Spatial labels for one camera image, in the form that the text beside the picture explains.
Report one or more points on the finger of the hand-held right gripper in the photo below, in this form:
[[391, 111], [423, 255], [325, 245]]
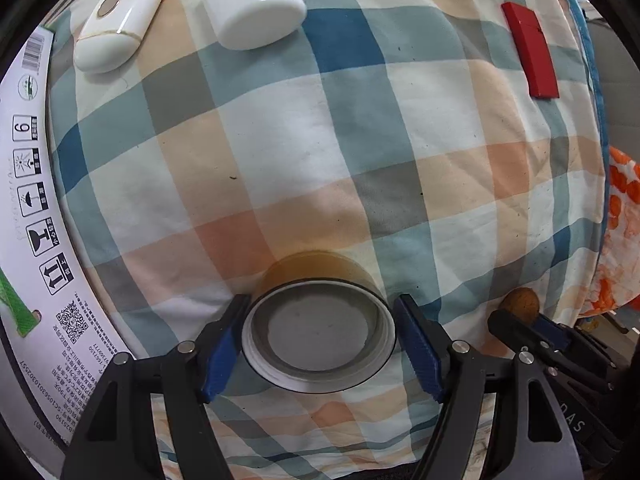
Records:
[[505, 322], [554, 332]]

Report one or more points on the red flat box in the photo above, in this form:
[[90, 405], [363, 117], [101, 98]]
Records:
[[532, 50]]

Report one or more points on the white oval case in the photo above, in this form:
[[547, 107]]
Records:
[[117, 25]]

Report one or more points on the orange floral cloth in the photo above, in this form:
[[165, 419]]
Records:
[[620, 240]]

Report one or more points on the green plastic strip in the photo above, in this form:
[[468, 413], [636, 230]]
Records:
[[17, 310]]

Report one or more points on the white printed cardboard box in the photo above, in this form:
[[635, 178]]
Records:
[[30, 200]]

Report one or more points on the plaid bed sheet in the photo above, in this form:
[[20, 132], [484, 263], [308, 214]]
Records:
[[350, 150]]

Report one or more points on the white plastic jar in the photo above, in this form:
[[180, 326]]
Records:
[[252, 2]]

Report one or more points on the amber jar white rim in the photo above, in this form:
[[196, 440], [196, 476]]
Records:
[[320, 332]]

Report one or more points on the brown walnut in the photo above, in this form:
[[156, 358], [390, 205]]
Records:
[[521, 304]]

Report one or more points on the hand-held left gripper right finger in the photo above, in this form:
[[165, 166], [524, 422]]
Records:
[[424, 352]]

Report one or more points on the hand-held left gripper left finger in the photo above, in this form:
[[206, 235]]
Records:
[[220, 357]]

